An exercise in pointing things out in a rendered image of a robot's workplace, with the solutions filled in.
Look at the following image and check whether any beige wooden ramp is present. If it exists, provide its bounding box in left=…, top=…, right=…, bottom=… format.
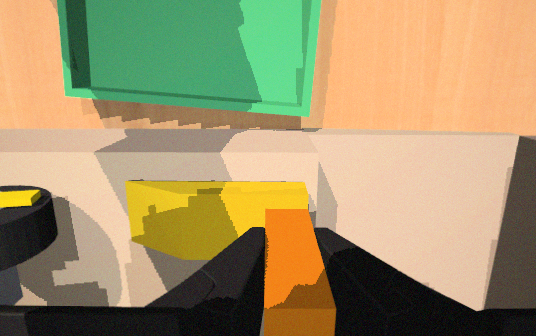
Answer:
left=0, top=128, right=536, bottom=311

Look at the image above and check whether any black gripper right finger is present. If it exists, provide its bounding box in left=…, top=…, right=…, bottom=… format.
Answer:
left=314, top=227, right=536, bottom=336

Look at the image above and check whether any green tray floor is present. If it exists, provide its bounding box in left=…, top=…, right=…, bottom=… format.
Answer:
left=85, top=0, right=312, bottom=104

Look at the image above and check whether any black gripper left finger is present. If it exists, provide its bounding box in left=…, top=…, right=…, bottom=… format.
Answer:
left=0, top=227, right=265, bottom=336

